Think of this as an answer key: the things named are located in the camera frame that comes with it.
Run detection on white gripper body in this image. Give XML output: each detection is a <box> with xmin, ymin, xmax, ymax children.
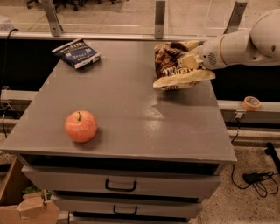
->
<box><xmin>198</xmin><ymin>35</ymin><xmax>228</xmax><ymax>70</ymax></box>

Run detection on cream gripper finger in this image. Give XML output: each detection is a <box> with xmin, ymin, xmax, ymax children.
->
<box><xmin>177</xmin><ymin>54</ymin><xmax>203</xmax><ymax>69</ymax></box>

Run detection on brown sea salt chip bag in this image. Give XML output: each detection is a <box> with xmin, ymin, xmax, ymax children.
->
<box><xmin>153</xmin><ymin>40</ymin><xmax>215</xmax><ymax>91</ymax></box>

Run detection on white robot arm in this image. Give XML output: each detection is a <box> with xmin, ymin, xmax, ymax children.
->
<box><xmin>178</xmin><ymin>9</ymin><xmax>280</xmax><ymax>70</ymax></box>

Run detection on blue chip bag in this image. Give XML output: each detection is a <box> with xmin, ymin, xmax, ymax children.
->
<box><xmin>52</xmin><ymin>38</ymin><xmax>101</xmax><ymax>69</ymax></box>

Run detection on orange tape roll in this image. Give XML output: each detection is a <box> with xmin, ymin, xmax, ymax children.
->
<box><xmin>242</xmin><ymin>96</ymin><xmax>261</xmax><ymax>111</ymax></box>

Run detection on grey drawer cabinet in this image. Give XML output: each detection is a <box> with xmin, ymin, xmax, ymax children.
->
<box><xmin>3</xmin><ymin>41</ymin><xmax>236</xmax><ymax>224</ymax></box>

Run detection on top grey drawer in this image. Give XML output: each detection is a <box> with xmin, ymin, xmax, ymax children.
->
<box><xmin>22</xmin><ymin>165</ymin><xmax>221</xmax><ymax>199</ymax></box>

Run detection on grey drawer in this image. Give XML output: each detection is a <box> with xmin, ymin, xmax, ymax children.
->
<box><xmin>22</xmin><ymin>165</ymin><xmax>221</xmax><ymax>199</ymax></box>
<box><xmin>52</xmin><ymin>195</ymin><xmax>202</xmax><ymax>219</ymax></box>

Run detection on red apple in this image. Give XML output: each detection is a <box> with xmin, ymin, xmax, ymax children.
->
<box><xmin>64</xmin><ymin>110</ymin><xmax>97</xmax><ymax>143</ymax></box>

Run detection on black office chair base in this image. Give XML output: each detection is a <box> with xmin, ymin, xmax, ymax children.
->
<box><xmin>25</xmin><ymin>0</ymin><xmax>130</xmax><ymax>12</ymax></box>

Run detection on cardboard box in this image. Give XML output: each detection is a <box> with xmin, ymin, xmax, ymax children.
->
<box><xmin>0</xmin><ymin>158</ymin><xmax>60</xmax><ymax>224</ymax></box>

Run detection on right metal bracket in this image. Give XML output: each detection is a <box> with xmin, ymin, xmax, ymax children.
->
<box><xmin>224</xmin><ymin>0</ymin><xmax>247</xmax><ymax>34</ymax></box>

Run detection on metal bracket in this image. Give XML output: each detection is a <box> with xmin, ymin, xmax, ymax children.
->
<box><xmin>154</xmin><ymin>0</ymin><xmax>165</xmax><ymax>39</ymax></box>
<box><xmin>42</xmin><ymin>0</ymin><xmax>63</xmax><ymax>37</ymax></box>
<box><xmin>224</xmin><ymin>0</ymin><xmax>247</xmax><ymax>34</ymax></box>

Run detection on middle metal bracket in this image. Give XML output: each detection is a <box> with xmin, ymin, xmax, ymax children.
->
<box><xmin>154</xmin><ymin>0</ymin><xmax>165</xmax><ymax>39</ymax></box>

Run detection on left metal bracket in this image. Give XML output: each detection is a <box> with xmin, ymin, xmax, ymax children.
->
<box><xmin>42</xmin><ymin>0</ymin><xmax>63</xmax><ymax>37</ymax></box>

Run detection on black power adapter with cable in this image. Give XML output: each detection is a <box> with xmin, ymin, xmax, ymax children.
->
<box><xmin>230</xmin><ymin>166</ymin><xmax>279</xmax><ymax>198</ymax></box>

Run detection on black top drawer handle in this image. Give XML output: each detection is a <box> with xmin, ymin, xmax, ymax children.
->
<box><xmin>104</xmin><ymin>179</ymin><xmax>137</xmax><ymax>193</ymax></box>

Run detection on black drawer handle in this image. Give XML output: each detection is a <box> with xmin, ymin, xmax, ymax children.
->
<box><xmin>113</xmin><ymin>205</ymin><xmax>138</xmax><ymax>215</ymax></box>
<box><xmin>104</xmin><ymin>179</ymin><xmax>137</xmax><ymax>193</ymax></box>

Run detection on metal rail behind table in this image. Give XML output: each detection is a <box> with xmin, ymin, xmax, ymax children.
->
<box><xmin>0</xmin><ymin>31</ymin><xmax>214</xmax><ymax>41</ymax></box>

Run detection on black cable at left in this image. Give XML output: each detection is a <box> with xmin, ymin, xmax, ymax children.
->
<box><xmin>0</xmin><ymin>28</ymin><xmax>19</xmax><ymax>139</ymax></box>

